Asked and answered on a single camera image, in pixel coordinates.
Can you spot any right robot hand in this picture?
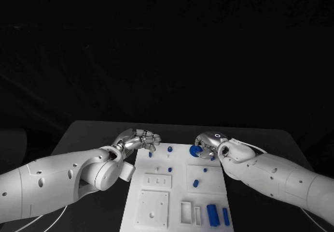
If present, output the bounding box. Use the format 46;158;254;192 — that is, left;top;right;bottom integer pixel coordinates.
194;131;230;160

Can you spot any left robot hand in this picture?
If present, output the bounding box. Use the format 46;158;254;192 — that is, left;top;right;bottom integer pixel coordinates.
110;128;162;153

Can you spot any white task board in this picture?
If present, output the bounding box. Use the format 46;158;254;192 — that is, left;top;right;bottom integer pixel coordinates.
119;143;234;232

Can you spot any large blue gear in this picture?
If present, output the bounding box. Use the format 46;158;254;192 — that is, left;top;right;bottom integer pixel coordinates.
188;145;203;158

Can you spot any white cable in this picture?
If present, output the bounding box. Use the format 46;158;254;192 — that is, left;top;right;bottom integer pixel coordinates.
231;138;269;155
13;215;53;232
299;207;328;232
47;204;69;232

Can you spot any thick long blue cylinder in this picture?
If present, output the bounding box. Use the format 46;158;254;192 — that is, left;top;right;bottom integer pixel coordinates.
205;204;220;227

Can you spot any thin long blue cylinder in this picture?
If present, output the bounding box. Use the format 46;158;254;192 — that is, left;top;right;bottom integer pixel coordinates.
221;207;230;226

